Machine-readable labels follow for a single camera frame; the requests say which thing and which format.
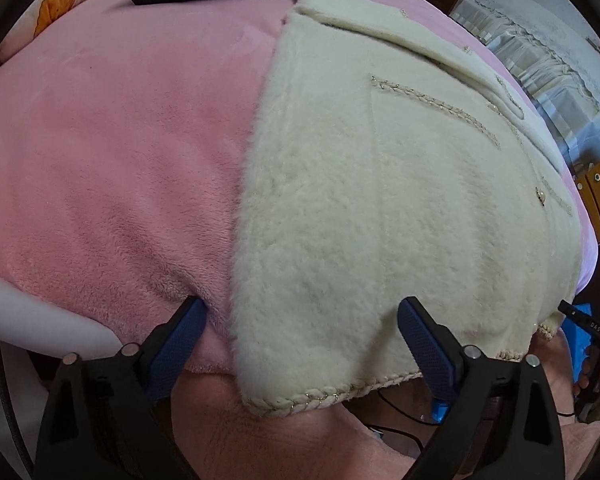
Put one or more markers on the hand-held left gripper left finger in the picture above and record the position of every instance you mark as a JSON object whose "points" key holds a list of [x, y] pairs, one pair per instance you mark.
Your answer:
{"points": [[177, 355]]}

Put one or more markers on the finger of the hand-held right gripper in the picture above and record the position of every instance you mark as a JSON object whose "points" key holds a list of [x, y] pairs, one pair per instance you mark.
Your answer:
{"points": [[572, 312]]}

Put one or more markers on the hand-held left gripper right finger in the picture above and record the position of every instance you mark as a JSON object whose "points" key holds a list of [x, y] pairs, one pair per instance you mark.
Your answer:
{"points": [[425, 350]]}

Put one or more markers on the white fluffy cardigan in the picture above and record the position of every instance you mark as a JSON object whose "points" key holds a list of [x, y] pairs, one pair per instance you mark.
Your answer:
{"points": [[380, 210]]}

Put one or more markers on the person's right hand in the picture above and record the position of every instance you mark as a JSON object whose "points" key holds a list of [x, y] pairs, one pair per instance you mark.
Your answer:
{"points": [[583, 370]]}

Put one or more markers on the person's pink clothing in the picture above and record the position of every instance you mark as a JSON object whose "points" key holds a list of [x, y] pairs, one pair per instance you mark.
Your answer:
{"points": [[280, 445]]}

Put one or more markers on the pink fleece bed blanket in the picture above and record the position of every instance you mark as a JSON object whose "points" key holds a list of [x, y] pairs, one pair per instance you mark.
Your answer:
{"points": [[120, 160]]}

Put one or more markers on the orange print pillow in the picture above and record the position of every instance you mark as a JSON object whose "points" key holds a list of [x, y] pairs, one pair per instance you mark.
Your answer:
{"points": [[55, 5]]}

